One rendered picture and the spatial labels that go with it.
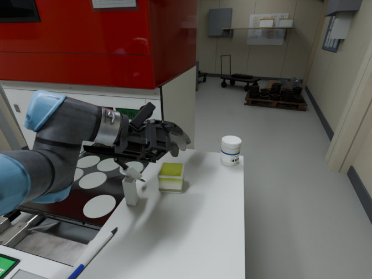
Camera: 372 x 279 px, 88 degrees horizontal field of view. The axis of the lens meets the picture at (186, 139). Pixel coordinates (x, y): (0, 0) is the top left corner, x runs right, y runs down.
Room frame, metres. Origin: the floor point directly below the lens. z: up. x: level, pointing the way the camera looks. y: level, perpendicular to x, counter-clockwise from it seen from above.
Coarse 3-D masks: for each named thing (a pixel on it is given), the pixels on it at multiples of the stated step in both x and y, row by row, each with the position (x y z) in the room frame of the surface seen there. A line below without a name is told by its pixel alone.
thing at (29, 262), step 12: (0, 252) 0.27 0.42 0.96; (12, 252) 0.27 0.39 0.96; (24, 252) 0.27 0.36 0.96; (24, 264) 0.24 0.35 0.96; (36, 264) 0.24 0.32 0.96; (48, 264) 0.24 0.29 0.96; (60, 264) 0.24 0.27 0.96; (12, 276) 0.22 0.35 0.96; (24, 276) 0.22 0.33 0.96; (36, 276) 0.22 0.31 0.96; (48, 276) 0.22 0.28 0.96; (60, 276) 0.22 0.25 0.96
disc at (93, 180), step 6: (90, 174) 0.63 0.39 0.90; (96, 174) 0.63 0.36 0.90; (102, 174) 0.63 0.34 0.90; (84, 180) 0.59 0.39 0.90; (90, 180) 0.59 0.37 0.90; (96, 180) 0.59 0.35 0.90; (102, 180) 0.59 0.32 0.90; (84, 186) 0.56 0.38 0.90; (90, 186) 0.56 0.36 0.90; (96, 186) 0.56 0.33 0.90
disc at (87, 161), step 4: (88, 156) 0.77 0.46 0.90; (92, 156) 0.77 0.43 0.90; (96, 156) 0.77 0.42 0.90; (80, 160) 0.73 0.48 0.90; (84, 160) 0.73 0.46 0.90; (88, 160) 0.73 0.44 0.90; (92, 160) 0.73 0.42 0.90; (96, 160) 0.73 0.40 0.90; (80, 164) 0.70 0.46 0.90; (84, 164) 0.70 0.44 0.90; (88, 164) 0.70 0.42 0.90; (92, 164) 0.70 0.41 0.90
